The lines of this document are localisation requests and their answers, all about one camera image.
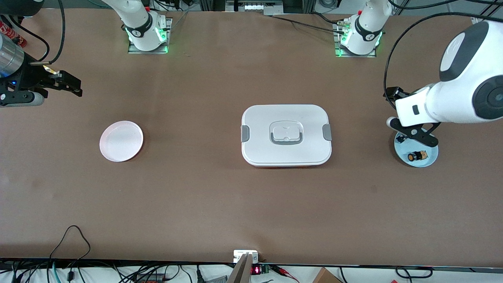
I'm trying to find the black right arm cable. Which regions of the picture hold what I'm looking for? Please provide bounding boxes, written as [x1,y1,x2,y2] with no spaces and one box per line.
[22,0,66,65]

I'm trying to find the small white box device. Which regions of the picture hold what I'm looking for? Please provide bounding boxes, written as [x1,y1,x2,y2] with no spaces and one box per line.
[233,250,259,263]

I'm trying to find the red can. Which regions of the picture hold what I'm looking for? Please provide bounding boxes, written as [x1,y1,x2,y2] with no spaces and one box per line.
[0,20,27,48]

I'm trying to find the round light blue plate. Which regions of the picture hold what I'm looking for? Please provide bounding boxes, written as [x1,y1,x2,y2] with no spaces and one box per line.
[394,132,439,168]

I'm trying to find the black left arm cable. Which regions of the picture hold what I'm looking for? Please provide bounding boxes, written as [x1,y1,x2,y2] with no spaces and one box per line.
[383,12,503,99]

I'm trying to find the black cable to arm base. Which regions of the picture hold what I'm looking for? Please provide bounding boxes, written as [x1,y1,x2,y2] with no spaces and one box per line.
[263,13,348,36]

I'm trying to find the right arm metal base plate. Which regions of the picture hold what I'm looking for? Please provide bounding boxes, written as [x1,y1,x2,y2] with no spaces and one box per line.
[127,17,173,54]

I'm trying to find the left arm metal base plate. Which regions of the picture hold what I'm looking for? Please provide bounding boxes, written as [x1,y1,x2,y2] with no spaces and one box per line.
[333,22,377,58]

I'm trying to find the grey aluminium bar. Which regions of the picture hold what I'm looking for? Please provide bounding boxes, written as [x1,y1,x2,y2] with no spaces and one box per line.
[228,253,254,283]

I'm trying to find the white lunch box grey handle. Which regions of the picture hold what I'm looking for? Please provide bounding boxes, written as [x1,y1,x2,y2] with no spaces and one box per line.
[240,104,332,168]

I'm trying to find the round pink plate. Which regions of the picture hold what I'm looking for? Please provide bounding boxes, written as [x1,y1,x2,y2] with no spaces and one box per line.
[99,120,144,162]

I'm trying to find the brown cardboard piece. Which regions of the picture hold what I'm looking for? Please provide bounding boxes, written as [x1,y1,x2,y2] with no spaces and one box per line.
[312,267,343,283]

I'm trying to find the thin black looped cable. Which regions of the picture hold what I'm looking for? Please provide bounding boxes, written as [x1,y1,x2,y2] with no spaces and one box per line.
[49,225,92,263]

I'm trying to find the red black alligator clips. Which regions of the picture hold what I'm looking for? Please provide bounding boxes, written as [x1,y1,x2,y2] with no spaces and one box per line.
[271,265,299,281]

